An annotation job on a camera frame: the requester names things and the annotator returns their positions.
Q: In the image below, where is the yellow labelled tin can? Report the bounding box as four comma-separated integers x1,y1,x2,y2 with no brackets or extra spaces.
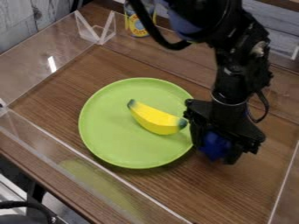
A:
125,0,157,38

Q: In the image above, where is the blue cross-shaped block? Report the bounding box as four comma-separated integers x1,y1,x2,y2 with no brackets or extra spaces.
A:
198,108,250,162

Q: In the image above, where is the green round plate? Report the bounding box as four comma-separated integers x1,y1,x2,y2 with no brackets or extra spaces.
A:
79,78,193,169

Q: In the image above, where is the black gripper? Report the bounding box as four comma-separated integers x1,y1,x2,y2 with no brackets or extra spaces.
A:
183,99,266,165

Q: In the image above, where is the black cable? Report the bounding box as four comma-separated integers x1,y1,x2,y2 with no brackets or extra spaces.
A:
126,0,194,51

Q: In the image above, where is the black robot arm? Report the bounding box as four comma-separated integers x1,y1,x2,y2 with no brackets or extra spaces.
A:
157,0,274,165

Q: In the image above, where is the clear acrylic corner bracket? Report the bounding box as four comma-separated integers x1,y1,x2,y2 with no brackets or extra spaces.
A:
74,10,118,46

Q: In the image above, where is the clear acrylic front wall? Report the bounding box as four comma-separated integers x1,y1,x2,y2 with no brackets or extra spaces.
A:
0,99,193,224

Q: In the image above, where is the yellow toy banana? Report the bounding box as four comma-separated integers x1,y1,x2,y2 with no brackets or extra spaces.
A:
127,99,189,135

